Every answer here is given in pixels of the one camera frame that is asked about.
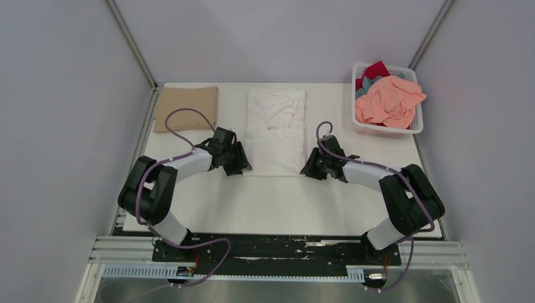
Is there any crumpled salmon pink t shirt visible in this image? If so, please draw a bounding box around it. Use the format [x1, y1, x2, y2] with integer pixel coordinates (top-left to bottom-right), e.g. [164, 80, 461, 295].
[355, 76, 426, 129]

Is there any red t shirt in basket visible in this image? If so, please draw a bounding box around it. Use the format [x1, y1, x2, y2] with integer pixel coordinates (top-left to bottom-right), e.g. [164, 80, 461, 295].
[355, 61, 391, 89]

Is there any aluminium table edge rail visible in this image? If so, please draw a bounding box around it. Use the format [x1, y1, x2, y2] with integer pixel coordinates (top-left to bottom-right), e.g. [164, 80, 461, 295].
[75, 85, 164, 303]

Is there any right aluminium frame post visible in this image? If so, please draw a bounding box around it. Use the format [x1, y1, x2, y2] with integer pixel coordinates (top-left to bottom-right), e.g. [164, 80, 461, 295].
[408, 0, 456, 70]

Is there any left aluminium frame post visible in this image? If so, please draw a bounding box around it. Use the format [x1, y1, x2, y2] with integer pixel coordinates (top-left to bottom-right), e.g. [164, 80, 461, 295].
[103, 0, 158, 91]

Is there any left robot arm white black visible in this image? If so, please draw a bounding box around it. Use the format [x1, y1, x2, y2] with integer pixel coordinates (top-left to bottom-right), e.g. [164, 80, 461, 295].
[118, 128, 252, 261]

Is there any folded tan t shirt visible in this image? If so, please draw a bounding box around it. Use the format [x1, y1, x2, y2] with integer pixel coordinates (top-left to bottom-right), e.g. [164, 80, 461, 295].
[153, 86, 219, 133]

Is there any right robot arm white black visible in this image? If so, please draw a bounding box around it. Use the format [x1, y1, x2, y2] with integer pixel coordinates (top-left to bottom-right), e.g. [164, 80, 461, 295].
[300, 135, 445, 264]

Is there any white slotted cable duct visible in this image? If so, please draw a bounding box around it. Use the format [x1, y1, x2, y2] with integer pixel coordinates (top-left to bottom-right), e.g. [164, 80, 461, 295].
[101, 264, 365, 283]

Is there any grey blue t shirt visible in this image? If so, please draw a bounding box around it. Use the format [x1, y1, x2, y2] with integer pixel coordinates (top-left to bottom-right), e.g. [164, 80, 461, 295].
[355, 76, 383, 99]

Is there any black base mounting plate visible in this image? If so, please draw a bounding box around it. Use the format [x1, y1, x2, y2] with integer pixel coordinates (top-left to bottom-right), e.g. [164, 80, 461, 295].
[152, 233, 401, 277]

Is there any white t shirt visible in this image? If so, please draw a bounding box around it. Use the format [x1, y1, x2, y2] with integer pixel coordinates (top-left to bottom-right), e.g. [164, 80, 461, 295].
[244, 87, 307, 177]

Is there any white plastic laundry basket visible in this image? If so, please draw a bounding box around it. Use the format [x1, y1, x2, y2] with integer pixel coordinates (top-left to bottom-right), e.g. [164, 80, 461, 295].
[350, 63, 423, 138]

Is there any aluminium frame post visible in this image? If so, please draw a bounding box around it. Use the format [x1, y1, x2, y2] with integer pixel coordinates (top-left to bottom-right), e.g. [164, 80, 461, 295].
[408, 0, 456, 70]
[103, 0, 158, 91]

